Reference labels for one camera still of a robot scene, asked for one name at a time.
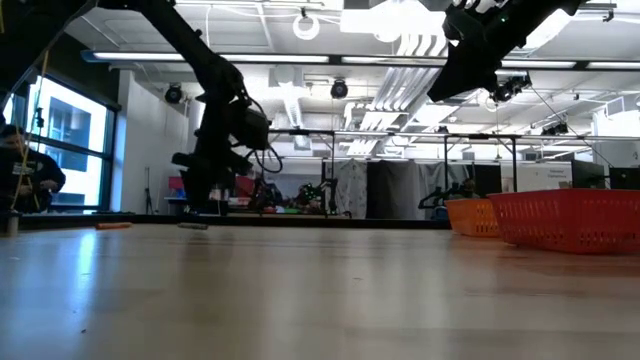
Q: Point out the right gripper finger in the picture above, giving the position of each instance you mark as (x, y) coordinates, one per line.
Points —
(465, 80)

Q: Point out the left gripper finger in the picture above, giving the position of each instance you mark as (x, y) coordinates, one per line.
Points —
(202, 190)

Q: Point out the grey crayon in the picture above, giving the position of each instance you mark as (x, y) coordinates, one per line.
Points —
(192, 226)

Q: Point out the orange crayon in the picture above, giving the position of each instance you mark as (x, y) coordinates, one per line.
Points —
(115, 226)

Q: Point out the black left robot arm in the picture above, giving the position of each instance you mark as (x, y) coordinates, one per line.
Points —
(200, 52)

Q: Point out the background black robot arm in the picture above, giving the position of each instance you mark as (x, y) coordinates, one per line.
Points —
(327, 195)
(437, 197)

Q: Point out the red storage box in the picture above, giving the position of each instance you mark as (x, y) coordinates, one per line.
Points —
(175, 183)

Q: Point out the black track spotlight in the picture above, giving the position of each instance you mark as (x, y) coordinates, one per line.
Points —
(555, 129)
(515, 85)

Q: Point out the folded black tripod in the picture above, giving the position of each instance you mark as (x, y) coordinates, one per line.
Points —
(148, 200)

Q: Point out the black round ceiling speaker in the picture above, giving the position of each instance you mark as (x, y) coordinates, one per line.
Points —
(173, 95)
(339, 90)

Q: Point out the black monitor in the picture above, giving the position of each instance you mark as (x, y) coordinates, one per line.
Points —
(487, 172)
(587, 175)
(625, 178)

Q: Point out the person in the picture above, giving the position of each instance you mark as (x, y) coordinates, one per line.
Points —
(35, 175)
(470, 189)

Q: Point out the overhead light bar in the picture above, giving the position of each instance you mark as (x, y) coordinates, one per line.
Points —
(300, 58)

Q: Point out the white partition panel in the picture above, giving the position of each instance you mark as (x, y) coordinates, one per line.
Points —
(540, 177)

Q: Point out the dark curtain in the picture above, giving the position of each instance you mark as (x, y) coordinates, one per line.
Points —
(395, 190)

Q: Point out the blue bin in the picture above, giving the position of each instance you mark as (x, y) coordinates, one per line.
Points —
(441, 214)

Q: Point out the orange plastic basket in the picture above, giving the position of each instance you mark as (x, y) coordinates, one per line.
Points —
(472, 220)

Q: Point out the light patterned curtain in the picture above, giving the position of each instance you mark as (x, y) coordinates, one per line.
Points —
(350, 180)

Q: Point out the tall black tripod stand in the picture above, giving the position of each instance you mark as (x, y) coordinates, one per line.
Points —
(39, 118)

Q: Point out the red plastic basket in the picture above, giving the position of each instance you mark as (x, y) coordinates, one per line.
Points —
(575, 225)

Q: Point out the small white cylinder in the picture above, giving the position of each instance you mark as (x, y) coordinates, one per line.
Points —
(12, 225)

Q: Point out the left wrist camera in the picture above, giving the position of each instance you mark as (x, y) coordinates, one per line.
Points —
(252, 127)

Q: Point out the black background rig frame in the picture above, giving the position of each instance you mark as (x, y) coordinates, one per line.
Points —
(310, 131)
(480, 135)

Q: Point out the black metal rig frame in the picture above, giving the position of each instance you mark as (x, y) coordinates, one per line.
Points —
(300, 220)

